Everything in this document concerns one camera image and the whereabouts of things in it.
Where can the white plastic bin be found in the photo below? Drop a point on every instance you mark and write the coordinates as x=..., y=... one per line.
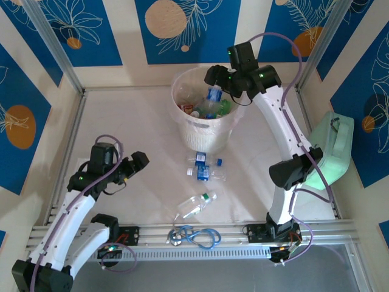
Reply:
x=206, y=137

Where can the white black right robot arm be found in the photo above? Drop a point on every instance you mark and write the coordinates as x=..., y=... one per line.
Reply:
x=279, y=121

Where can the crushed clear bottle green cap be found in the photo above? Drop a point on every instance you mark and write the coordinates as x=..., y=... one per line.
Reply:
x=187, y=91

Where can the aluminium frame post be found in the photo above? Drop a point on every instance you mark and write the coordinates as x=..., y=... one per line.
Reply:
x=326, y=39
x=51, y=39

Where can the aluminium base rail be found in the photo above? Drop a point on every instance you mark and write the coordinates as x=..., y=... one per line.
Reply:
x=152, y=235

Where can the blue stethoscope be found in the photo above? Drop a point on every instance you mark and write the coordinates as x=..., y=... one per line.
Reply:
x=175, y=242

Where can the small black connector board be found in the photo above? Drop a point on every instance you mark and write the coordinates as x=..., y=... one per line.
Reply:
x=109, y=253
x=278, y=255

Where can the grey metal panel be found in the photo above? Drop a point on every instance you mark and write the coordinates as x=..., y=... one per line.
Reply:
x=197, y=276

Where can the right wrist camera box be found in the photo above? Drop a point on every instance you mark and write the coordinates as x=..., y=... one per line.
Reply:
x=230, y=70

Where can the aluminium side rail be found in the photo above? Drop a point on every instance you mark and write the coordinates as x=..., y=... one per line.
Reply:
x=305, y=112
x=72, y=137

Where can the mint green case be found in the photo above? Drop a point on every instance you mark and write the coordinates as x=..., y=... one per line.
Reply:
x=340, y=152

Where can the clear bottle blue label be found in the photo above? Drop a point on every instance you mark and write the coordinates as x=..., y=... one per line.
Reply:
x=203, y=174
x=214, y=93
x=200, y=158

